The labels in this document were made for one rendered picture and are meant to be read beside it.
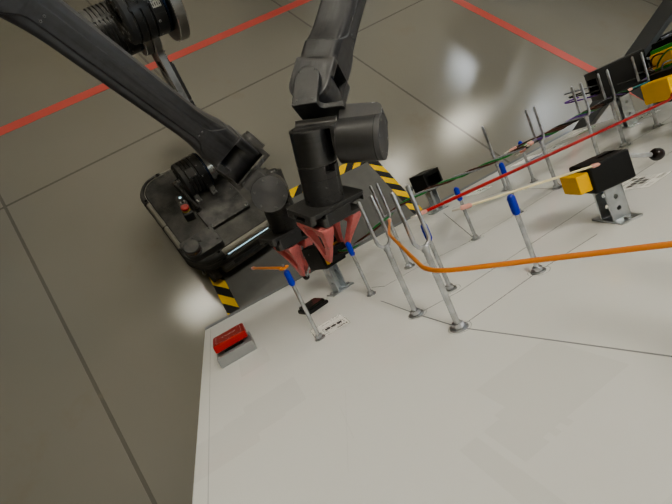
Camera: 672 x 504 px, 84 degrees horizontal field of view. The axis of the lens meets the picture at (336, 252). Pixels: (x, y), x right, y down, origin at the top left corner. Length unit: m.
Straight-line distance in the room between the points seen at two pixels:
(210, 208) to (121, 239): 0.60
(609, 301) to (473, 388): 0.13
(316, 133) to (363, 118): 0.06
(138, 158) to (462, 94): 2.14
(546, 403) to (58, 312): 2.11
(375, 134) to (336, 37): 0.16
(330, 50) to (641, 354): 0.46
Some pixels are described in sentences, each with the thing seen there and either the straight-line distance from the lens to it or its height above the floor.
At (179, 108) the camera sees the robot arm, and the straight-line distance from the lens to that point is 0.60.
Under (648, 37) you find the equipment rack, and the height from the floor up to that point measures 1.14.
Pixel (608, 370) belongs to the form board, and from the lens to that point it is 0.29.
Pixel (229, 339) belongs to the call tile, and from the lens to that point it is 0.57.
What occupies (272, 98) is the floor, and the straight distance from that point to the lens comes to 2.77.
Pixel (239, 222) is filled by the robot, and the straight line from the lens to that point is 1.79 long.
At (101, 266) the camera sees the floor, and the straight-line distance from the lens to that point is 2.22.
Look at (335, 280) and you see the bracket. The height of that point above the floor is 1.08.
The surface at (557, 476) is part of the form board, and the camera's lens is 0.23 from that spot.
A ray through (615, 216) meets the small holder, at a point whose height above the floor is 1.33.
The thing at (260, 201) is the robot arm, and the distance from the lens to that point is 0.59.
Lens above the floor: 1.66
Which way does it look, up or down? 60 degrees down
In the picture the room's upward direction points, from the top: straight up
